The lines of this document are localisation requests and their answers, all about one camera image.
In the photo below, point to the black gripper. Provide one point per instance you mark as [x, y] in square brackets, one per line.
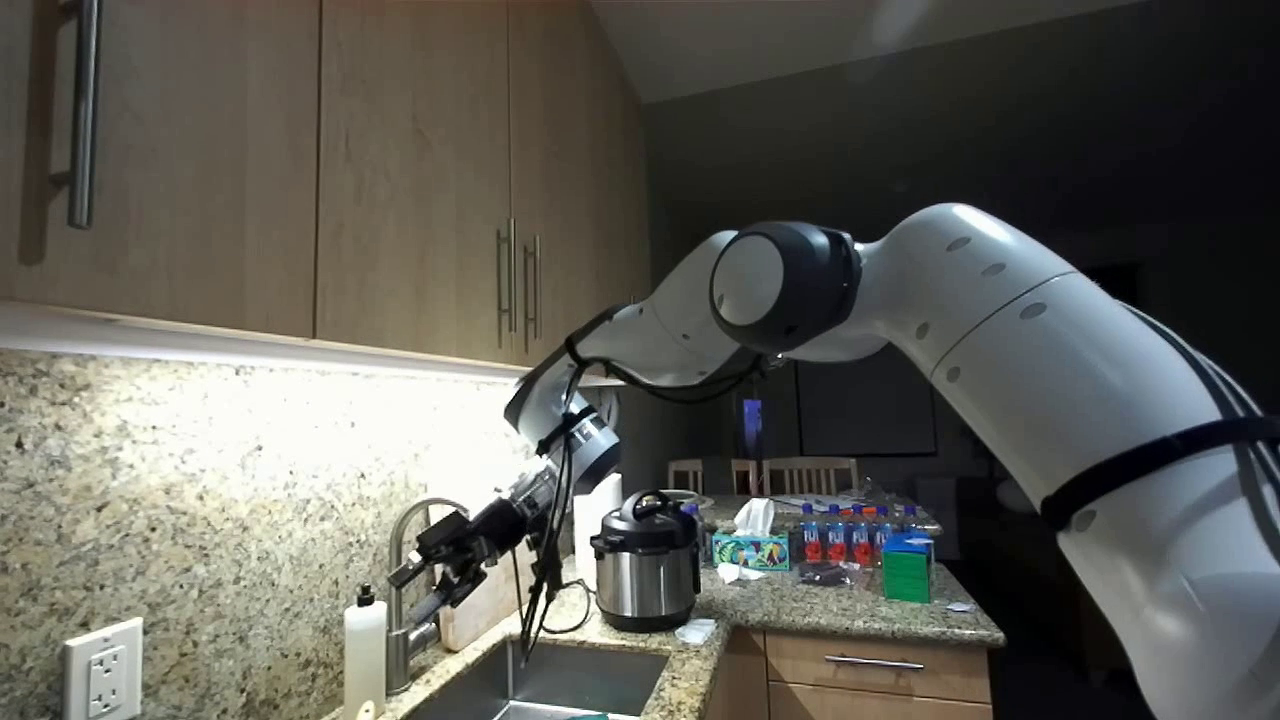
[513, 515]

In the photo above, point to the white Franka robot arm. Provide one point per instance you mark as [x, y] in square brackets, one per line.
[1066, 373]

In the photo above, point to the chrome sink faucet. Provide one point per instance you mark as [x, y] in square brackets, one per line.
[401, 667]

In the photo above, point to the white soap bottle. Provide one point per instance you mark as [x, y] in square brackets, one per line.
[367, 653]

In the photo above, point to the white paper towel roll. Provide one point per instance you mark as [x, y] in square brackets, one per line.
[605, 515]

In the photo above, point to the stainless steel sink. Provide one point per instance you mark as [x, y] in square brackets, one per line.
[585, 682]

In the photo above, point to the steel pressure cooker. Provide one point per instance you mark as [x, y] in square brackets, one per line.
[645, 574]

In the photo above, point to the wooden dining chair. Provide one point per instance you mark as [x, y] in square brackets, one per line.
[745, 476]
[811, 474]
[686, 474]

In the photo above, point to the teal tissue box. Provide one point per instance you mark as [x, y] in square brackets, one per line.
[749, 546]

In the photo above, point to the red label bottle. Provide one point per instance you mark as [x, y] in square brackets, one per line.
[861, 540]
[813, 540]
[839, 540]

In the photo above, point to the wooden upper cabinet door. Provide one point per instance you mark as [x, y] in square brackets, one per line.
[585, 163]
[201, 163]
[413, 163]

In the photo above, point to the wooden drawer front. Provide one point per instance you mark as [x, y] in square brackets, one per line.
[880, 682]

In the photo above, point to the green box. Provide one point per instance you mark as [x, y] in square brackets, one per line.
[907, 568]

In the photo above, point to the white wall outlet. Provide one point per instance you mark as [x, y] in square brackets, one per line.
[105, 675]

